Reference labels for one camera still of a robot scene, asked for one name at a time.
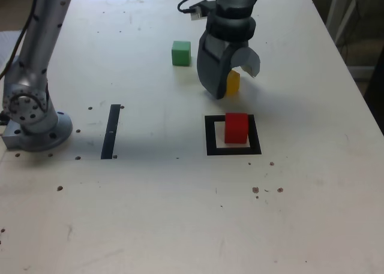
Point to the yellow cube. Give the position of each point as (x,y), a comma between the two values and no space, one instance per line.
(233,83)

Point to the green cube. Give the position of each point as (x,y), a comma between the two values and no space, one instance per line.
(181,55)

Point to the red cube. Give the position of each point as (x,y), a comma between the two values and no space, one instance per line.
(236,130)

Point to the black tape strip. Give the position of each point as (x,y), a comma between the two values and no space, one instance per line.
(110,133)

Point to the black tape square outline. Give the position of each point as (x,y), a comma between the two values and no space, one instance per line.
(210,136)

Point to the white metal frame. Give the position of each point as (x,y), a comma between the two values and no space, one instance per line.
(337,7)

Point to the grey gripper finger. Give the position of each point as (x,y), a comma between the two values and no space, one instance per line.
(211,73)
(247,59)

